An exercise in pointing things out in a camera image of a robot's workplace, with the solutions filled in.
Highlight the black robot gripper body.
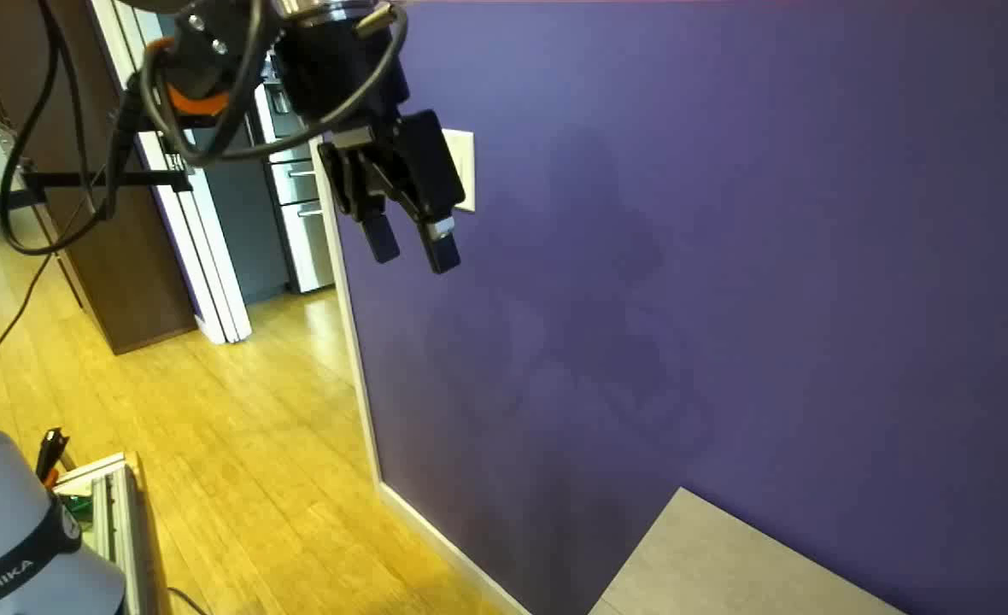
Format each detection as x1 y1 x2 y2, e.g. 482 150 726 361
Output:
276 4 412 150

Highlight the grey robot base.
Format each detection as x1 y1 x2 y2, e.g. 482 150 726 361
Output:
0 429 128 615

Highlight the white wall light switch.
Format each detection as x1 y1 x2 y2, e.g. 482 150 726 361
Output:
444 127 480 210

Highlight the white drawer unit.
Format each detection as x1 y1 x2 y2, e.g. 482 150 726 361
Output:
253 86 334 294

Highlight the grey concrete-look cabinet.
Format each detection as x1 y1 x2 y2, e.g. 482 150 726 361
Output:
593 488 904 615

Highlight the dark brown wooden cabinet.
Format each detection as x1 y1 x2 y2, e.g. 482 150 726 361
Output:
0 0 202 360

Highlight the white box with tools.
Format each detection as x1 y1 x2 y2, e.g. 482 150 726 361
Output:
36 426 167 615

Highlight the black hanging cable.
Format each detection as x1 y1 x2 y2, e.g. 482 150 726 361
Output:
0 0 132 395

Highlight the white baseboard trim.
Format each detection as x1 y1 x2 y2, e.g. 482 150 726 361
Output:
310 155 526 615

